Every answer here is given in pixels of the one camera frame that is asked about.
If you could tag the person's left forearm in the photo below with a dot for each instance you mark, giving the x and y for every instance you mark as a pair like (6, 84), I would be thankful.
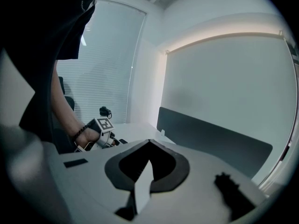
(61, 101)

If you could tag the black bottle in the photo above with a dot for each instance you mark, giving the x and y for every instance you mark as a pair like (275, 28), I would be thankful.
(104, 112)

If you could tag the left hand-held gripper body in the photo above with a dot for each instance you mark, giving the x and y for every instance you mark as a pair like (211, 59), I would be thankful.
(105, 127)

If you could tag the black office chair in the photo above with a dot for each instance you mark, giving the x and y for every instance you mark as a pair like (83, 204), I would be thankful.
(67, 101)

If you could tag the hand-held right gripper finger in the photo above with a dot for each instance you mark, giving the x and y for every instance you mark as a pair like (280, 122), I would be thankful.
(233, 195)

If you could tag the white divider bracket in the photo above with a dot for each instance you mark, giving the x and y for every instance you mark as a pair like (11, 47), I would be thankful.
(163, 132)

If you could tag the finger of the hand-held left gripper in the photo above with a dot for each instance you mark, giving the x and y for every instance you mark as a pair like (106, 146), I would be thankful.
(123, 141)

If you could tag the white table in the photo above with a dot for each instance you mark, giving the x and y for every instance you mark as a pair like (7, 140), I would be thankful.
(137, 130)

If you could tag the person's left hand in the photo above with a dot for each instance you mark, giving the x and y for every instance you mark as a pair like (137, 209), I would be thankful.
(87, 136)

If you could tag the slatted window blind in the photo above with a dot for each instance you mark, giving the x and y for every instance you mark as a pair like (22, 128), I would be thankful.
(109, 66)

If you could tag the person's black shirt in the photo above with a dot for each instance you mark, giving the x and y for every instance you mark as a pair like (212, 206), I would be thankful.
(46, 31)

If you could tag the dark grey desk divider panel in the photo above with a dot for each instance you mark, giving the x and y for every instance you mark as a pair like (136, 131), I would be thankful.
(210, 143)

